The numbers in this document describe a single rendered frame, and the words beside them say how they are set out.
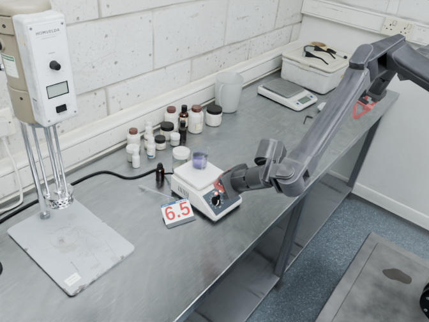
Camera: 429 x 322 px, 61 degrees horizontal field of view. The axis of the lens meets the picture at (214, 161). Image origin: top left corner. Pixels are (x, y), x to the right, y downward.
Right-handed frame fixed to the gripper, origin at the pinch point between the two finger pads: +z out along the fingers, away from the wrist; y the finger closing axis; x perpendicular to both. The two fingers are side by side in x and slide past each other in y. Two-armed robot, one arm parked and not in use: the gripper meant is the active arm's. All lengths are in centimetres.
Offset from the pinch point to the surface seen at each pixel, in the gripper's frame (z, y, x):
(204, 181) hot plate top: 9.1, -3.7, -0.7
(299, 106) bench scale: 24, -85, -6
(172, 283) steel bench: 2.6, 22.8, 16.5
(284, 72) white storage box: 43, -109, -25
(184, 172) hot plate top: 14.7, -1.9, -5.3
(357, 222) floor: 44, -127, 76
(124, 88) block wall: 39, -9, -39
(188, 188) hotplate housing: 12.6, 0.5, -0.7
